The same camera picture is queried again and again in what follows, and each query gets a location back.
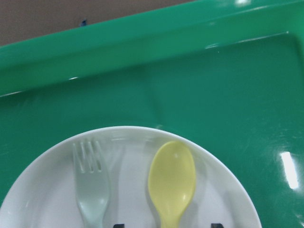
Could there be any green plastic tray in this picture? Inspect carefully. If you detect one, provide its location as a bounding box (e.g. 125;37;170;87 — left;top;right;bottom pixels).
0;0;304;228

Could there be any pale green plastic fork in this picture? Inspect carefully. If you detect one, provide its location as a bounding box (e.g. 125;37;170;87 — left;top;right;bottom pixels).
72;141;110;228

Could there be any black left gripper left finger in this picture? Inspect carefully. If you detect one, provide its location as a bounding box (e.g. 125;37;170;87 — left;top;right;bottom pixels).
113;224;125;228

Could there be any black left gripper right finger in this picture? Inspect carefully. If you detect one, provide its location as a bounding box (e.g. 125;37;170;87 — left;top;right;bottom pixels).
210;223;223;228

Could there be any white round plate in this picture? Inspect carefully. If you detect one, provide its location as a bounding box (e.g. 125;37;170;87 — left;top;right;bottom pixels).
0;126;261;228

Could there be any yellow plastic spoon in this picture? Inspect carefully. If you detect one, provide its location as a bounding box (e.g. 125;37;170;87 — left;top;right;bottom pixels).
148;141;196;228

